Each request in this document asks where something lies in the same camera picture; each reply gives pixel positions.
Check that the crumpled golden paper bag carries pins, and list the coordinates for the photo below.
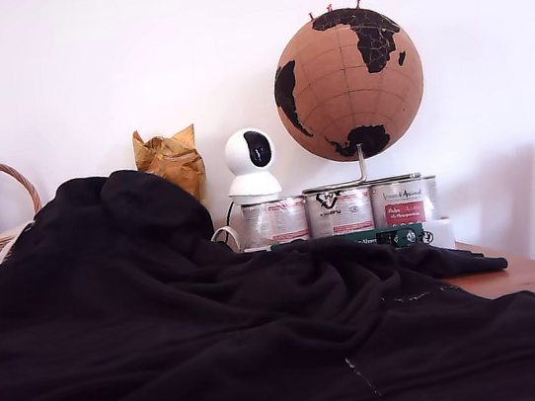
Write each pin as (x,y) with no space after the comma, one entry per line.
(178,168)

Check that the black hoodie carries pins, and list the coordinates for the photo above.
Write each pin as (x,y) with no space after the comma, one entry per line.
(217,342)

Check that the silver tin with red label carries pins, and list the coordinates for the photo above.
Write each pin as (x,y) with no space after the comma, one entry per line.
(275,221)
(405,203)

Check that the silver tin with black logo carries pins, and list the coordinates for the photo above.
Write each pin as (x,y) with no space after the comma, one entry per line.
(339,213)

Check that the red push pin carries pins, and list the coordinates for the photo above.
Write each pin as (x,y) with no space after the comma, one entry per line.
(329,7)
(359,3)
(311,15)

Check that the cork globe with black continents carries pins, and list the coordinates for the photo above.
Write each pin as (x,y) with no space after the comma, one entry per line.
(346,89)

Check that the metal globe stand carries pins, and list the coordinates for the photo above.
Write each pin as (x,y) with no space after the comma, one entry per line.
(362,167)

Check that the dark green flat box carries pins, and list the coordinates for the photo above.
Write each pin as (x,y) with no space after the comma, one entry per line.
(402,235)

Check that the white dome security camera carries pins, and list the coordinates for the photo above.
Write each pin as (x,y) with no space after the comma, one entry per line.
(245,183)

